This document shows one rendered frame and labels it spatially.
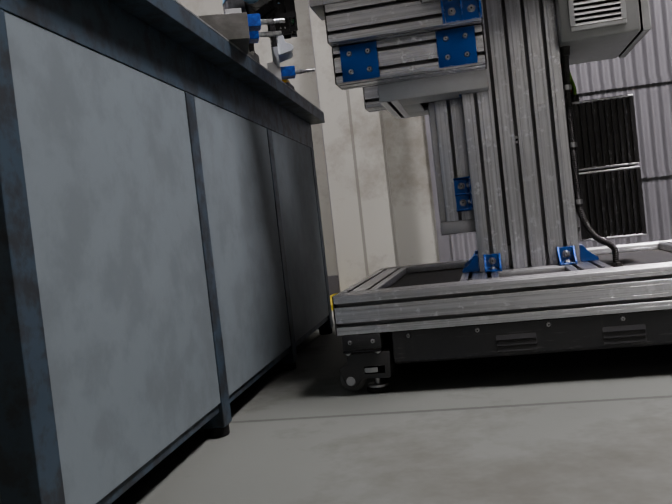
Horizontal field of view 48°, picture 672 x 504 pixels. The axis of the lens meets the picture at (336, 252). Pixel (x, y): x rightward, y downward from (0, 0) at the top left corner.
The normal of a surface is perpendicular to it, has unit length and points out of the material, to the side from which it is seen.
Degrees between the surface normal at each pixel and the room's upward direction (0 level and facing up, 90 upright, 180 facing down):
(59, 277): 90
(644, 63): 90
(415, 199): 90
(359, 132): 90
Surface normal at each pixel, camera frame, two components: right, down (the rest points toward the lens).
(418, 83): -0.19, 0.06
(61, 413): 0.98, -0.11
